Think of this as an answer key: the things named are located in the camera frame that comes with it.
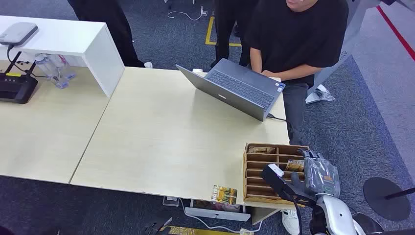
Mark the clear plastic bag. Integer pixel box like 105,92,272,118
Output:
314,87,336,102

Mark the black laptop power cable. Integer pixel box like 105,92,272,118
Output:
266,113,290,124

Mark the small clear plastic box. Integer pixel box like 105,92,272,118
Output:
162,196,180,208

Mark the white desk riser shelf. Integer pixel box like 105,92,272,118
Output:
0,15,126,98

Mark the grey open laptop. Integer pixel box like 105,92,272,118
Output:
175,58,287,122

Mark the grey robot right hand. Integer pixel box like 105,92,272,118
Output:
291,148,342,198

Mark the thin black device cable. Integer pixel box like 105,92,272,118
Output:
6,45,48,79

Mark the wooden card organizer box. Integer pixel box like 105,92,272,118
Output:
243,142,314,207

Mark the gold patterned sheet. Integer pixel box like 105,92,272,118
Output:
160,225,255,235

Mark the flat grey device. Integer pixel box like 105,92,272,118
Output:
0,22,39,47

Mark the white power strip cable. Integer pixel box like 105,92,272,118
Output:
179,198,264,235

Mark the yellow green hotel card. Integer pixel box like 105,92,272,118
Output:
211,185,238,205

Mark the white power strip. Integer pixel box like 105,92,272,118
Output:
184,207,251,222

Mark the black router with antennas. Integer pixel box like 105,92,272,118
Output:
0,51,39,105

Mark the white cable on floor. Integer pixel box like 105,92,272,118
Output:
167,11,204,22

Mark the person at laptop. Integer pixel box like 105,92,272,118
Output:
245,0,349,146

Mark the black device on floor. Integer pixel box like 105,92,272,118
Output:
143,217,173,235

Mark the white display stand panel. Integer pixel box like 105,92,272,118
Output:
305,0,381,105

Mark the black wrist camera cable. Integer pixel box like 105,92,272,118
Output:
284,190,304,235

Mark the black and white wrist camera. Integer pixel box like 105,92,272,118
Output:
261,163,317,208

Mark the yellow hotel key card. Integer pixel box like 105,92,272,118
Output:
285,159,305,173

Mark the black round base stand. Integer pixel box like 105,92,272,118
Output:
363,177,415,222

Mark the red floor tape line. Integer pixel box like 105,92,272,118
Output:
375,5,415,62

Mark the standing person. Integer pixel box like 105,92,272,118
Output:
67,0,153,69
210,0,260,68

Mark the person's white shoe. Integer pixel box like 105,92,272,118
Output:
281,209,301,235

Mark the brown patterned card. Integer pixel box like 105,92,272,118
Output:
248,146,276,155

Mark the clear plastic water bottle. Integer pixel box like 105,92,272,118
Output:
51,54,77,81
34,53,69,90

